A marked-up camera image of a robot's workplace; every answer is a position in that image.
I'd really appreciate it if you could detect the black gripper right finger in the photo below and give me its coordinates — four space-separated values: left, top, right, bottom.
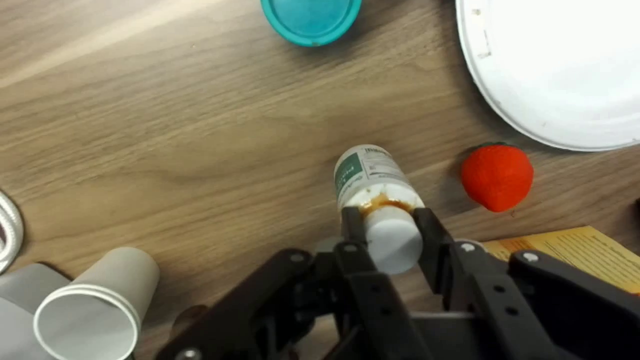
411 205 640 360

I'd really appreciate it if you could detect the white ringed object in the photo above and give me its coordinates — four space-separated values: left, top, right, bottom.
0 187 28 276

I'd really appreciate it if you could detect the white paper plate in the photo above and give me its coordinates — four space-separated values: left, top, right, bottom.
454 0 640 154

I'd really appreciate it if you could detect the white paper cup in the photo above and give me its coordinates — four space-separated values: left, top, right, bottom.
32 246 161 360

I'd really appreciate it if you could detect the brown moose plushie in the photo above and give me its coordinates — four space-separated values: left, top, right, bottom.
168 302 213 342

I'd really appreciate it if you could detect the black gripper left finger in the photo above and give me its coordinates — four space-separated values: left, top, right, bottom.
155 205 436 360

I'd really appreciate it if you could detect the open yellow orange carton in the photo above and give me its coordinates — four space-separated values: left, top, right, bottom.
478 224 640 295

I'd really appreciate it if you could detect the white bottle green label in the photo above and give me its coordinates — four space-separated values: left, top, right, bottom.
331 142 425 276

